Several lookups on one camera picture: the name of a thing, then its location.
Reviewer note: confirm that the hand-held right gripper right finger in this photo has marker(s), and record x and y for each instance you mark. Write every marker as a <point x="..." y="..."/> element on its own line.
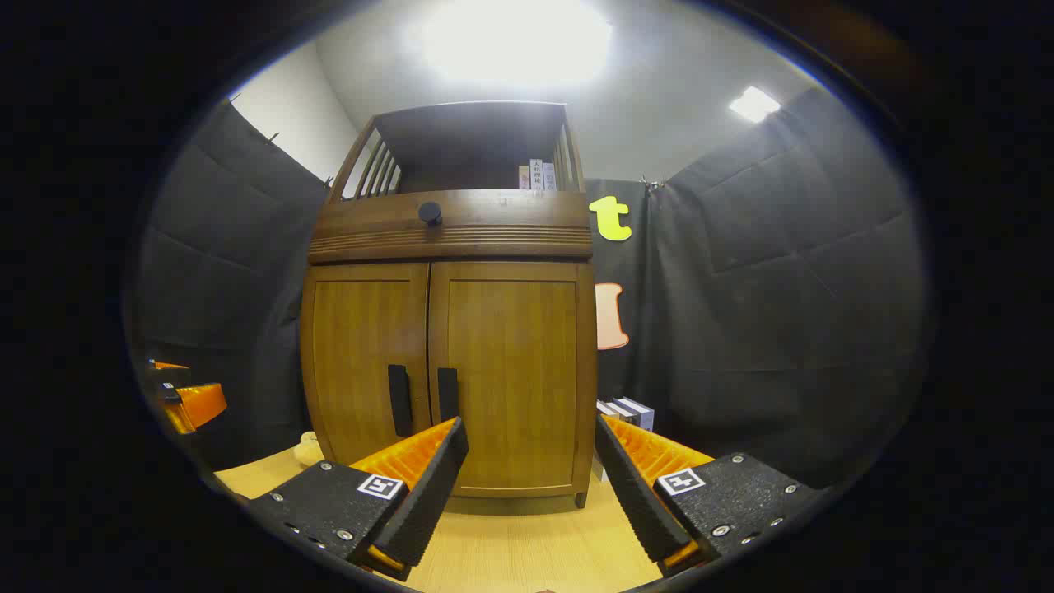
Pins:
<point x="634" y="494"/>

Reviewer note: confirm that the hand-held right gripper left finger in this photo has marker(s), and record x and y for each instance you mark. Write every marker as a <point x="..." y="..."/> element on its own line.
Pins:
<point x="428" y="494"/>

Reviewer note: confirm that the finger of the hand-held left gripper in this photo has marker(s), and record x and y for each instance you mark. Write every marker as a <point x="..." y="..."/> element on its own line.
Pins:
<point x="202" y="405"/>
<point x="169" y="372"/>

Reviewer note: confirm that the wooden shoe cabinet door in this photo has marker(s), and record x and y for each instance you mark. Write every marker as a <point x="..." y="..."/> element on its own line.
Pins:
<point x="358" y="346"/>
<point x="515" y="362"/>

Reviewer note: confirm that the wooden double-door shoe cabinet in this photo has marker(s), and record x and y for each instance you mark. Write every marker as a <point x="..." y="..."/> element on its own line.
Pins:
<point x="461" y="231"/>

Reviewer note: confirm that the stack of grey books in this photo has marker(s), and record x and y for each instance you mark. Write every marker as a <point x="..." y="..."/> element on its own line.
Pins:
<point x="630" y="412"/>

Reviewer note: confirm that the white round object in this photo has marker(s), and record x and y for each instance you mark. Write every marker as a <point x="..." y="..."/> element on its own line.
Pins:
<point x="310" y="450"/>

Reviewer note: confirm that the black backdrop cloth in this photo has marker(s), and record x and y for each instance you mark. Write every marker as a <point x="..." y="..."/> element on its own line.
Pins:
<point x="782" y="313"/>

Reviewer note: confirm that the round black drawer knob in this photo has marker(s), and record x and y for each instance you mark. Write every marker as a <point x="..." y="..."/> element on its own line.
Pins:
<point x="430" y="213"/>

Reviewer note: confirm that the row of upright books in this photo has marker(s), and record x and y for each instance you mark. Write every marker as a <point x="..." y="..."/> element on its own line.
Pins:
<point x="537" y="175"/>

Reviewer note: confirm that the small ceiling light panel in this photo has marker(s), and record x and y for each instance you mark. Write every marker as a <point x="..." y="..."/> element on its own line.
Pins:
<point x="753" y="104"/>

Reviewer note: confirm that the large ceiling light panel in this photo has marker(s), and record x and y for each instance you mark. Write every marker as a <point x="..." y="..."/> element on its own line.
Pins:
<point x="515" y="37"/>

